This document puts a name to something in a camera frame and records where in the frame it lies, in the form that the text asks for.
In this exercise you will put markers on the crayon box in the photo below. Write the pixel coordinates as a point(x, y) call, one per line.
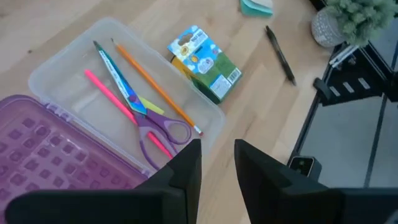
point(202, 62)

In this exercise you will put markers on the teal sticky note pad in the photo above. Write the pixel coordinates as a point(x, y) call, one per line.
point(255, 9)

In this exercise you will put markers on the pink pencil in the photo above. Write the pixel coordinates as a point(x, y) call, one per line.
point(105, 91)

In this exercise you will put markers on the yellow eraser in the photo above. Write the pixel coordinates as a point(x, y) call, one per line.
point(154, 107)

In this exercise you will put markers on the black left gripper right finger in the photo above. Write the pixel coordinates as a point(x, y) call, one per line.
point(311, 205)

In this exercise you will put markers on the clear pencil case purple lid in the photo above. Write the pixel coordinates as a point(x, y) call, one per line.
point(71, 93)

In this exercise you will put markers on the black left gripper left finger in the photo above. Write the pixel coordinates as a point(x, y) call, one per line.
point(109, 208)

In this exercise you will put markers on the green potted plant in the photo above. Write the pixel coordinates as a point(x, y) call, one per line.
point(357, 18)

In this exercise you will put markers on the black pen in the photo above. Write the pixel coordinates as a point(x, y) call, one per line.
point(280, 54)

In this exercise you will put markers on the black metal table frame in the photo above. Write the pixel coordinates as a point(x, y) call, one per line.
point(370, 65)

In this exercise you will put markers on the orange pencil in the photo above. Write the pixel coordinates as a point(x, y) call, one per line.
point(155, 85)

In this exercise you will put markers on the silver aluminium bar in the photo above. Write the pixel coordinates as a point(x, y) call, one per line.
point(343, 56)

